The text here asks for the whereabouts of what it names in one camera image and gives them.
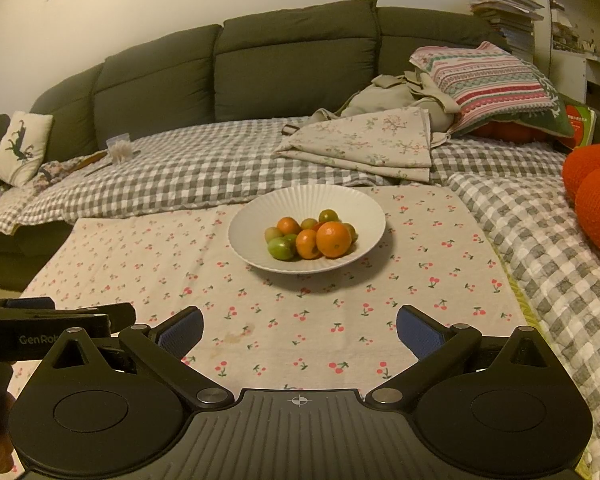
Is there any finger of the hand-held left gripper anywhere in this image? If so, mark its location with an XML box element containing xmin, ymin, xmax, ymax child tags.
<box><xmin>97</xmin><ymin>302</ymin><xmax>137</xmax><ymax>335</ymax></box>
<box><xmin>0</xmin><ymin>297</ymin><xmax>55</xmax><ymax>315</ymax></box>

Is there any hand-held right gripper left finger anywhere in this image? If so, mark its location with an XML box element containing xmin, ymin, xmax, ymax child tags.
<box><xmin>40</xmin><ymin>306</ymin><xmax>236</xmax><ymax>409</ymax></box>

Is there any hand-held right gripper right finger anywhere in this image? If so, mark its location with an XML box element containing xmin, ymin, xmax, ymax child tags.
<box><xmin>365</xmin><ymin>305</ymin><xmax>561</xmax><ymax>406</ymax></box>

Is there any large orange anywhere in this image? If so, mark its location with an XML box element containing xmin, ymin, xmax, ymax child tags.
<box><xmin>315</xmin><ymin>221</ymin><xmax>353</xmax><ymax>260</ymax></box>

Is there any white ribbed plate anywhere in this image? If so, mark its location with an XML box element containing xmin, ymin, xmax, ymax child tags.
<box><xmin>228</xmin><ymin>184</ymin><xmax>387</xmax><ymax>275</ymax></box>

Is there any cherry print cloth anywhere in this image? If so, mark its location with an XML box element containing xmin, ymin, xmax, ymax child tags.
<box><xmin>7</xmin><ymin>185</ymin><xmax>531</xmax><ymax>478</ymax></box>

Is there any floral patterned cloth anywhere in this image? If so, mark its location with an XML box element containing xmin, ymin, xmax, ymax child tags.
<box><xmin>30</xmin><ymin>152</ymin><xmax>108</xmax><ymax>193</ymax></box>

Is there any medium orange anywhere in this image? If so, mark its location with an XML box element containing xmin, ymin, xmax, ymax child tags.
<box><xmin>295</xmin><ymin>229</ymin><xmax>322</xmax><ymax>260</ymax></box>

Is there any wooden stick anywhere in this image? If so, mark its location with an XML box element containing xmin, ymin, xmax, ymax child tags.
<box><xmin>84</xmin><ymin>150</ymin><xmax>142</xmax><ymax>177</ymax></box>

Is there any small embroidered white cushion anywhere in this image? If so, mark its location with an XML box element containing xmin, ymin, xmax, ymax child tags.
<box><xmin>0</xmin><ymin>111</ymin><xmax>54</xmax><ymax>187</ymax></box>

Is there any grey checked blanket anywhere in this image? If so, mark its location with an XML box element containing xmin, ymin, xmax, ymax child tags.
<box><xmin>0</xmin><ymin>116</ymin><xmax>600</xmax><ymax>476</ymax></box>

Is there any clear plastic bag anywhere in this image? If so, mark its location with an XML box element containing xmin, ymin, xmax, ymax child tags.
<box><xmin>106</xmin><ymin>133</ymin><xmax>133</xmax><ymax>165</ymax></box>

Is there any folded floral cloth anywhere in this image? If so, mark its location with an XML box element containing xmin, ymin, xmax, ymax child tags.
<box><xmin>275</xmin><ymin>107</ymin><xmax>433</xmax><ymax>184</ymax></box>

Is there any beige garment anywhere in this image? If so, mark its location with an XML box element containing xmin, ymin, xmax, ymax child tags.
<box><xmin>340</xmin><ymin>72</ymin><xmax>461</xmax><ymax>133</ymax></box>

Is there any striped pillow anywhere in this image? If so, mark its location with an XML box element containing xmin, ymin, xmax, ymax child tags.
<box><xmin>409</xmin><ymin>41</ymin><xmax>576</xmax><ymax>150</ymax></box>

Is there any green book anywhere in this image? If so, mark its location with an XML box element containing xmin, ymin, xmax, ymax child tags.
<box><xmin>562</xmin><ymin>104</ymin><xmax>598</xmax><ymax>150</ymax></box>

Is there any dark green sofa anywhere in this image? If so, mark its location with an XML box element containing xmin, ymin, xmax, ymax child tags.
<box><xmin>0</xmin><ymin>0</ymin><xmax>600</xmax><ymax>292</ymax></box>

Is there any white bookshelf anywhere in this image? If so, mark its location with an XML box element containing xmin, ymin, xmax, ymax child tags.
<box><xmin>530</xmin><ymin>0</ymin><xmax>600</xmax><ymax>111</ymax></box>

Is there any stack of books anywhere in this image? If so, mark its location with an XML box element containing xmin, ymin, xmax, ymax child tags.
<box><xmin>470</xmin><ymin>0</ymin><xmax>546</xmax><ymax>63</ymax></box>

